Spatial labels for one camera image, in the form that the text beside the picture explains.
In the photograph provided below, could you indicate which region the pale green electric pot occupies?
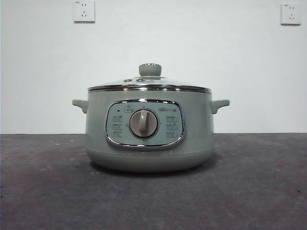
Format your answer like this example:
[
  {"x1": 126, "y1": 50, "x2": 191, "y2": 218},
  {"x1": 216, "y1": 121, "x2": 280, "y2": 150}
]
[{"x1": 71, "y1": 89, "x2": 231, "y2": 173}]

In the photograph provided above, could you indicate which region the glass lid with green knob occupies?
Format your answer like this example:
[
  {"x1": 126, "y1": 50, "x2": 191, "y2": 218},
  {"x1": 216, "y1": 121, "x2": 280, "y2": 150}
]
[{"x1": 87, "y1": 62, "x2": 213, "y2": 93}]

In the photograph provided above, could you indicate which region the white wall socket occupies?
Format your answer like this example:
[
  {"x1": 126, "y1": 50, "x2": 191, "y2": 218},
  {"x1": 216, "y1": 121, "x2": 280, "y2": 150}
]
[
  {"x1": 280, "y1": 3, "x2": 302, "y2": 26},
  {"x1": 73, "y1": 0, "x2": 96, "y2": 24}
]

